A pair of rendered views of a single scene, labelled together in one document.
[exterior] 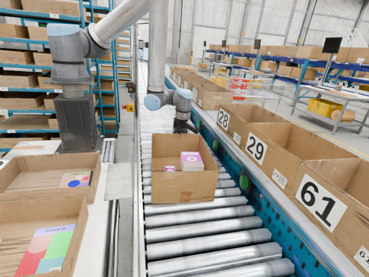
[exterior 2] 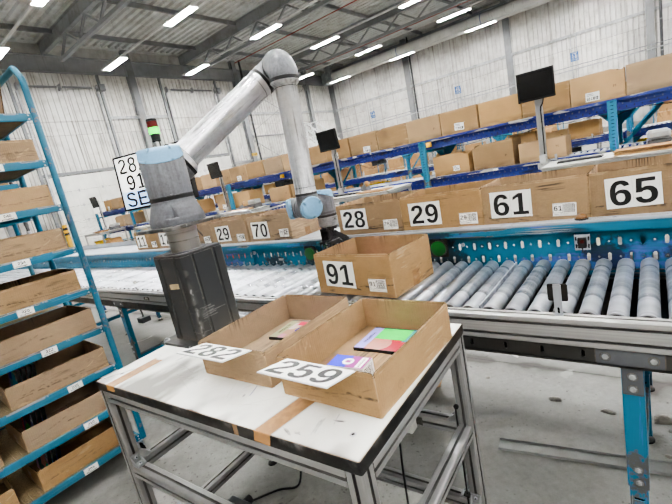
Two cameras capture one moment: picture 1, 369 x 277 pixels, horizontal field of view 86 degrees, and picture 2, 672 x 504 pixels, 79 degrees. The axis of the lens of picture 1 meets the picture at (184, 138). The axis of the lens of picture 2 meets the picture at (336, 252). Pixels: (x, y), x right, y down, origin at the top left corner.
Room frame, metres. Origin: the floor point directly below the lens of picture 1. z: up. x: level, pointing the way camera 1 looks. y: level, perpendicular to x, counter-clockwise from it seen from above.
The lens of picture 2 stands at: (-0.37, 1.09, 1.25)
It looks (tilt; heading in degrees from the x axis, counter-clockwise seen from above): 12 degrees down; 324
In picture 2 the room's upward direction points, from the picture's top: 12 degrees counter-clockwise
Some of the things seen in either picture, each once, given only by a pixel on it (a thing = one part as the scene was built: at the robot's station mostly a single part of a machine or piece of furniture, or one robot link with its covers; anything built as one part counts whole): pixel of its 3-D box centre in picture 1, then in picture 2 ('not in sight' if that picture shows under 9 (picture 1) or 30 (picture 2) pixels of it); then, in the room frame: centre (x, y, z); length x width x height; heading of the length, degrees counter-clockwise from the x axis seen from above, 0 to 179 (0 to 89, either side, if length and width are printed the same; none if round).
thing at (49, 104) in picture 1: (72, 100); (36, 332); (1.97, 1.20, 0.79); 0.40 x 0.30 x 0.10; 106
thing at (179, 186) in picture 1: (179, 163); (372, 263); (0.88, 0.01, 0.83); 0.39 x 0.29 x 0.17; 11
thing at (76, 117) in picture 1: (78, 122); (198, 291); (1.12, 0.67, 0.91); 0.26 x 0.26 x 0.33; 18
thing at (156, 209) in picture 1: (197, 205); (426, 284); (0.70, -0.09, 0.72); 0.52 x 0.05 x 0.05; 105
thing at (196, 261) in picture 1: (218, 259); (491, 286); (0.45, -0.16, 0.72); 0.52 x 0.05 x 0.05; 105
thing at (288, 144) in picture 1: (290, 153); (451, 205); (0.86, -0.52, 0.96); 0.39 x 0.29 x 0.17; 15
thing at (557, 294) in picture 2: not in sight; (558, 302); (0.13, 0.03, 0.78); 0.05 x 0.01 x 0.11; 15
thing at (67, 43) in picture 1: (67, 42); (164, 171); (1.13, 0.66, 1.36); 0.17 x 0.15 x 0.18; 164
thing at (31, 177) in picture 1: (51, 178); (279, 333); (0.71, 0.58, 0.80); 0.38 x 0.28 x 0.10; 106
